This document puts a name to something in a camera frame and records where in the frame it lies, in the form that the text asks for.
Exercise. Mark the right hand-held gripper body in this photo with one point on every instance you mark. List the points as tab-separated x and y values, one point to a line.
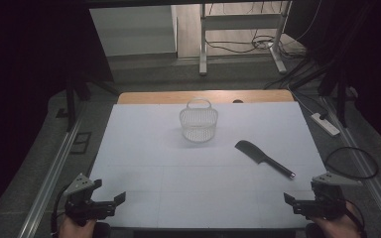
324	205

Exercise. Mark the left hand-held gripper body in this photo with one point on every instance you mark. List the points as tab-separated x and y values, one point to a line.
82	206

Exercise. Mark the black comb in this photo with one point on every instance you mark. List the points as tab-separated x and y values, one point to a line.
256	152

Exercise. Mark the clear plastic basket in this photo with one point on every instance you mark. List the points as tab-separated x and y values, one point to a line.
198	127

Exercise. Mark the person's left hand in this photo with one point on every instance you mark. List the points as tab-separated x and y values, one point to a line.
72	229

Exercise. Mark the person's right hand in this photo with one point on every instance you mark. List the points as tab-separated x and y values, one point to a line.
340	228

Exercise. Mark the black floor socket plate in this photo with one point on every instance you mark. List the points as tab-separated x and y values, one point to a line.
81	142

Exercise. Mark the white table mat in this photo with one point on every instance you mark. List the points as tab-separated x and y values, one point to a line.
185	185

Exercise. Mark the white power strip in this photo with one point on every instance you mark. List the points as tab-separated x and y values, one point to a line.
326	125

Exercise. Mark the black stand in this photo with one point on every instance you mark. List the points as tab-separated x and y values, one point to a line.
342	99
70	105

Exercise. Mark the black plug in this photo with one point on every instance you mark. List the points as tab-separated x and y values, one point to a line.
323	115

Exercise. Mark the grey board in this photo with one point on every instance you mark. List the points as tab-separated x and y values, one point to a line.
135	29

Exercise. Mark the aluminium rail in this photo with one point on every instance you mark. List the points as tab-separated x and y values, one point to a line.
51	178
370	178

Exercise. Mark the white metal stand frame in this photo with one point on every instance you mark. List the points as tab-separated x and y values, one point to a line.
203	49

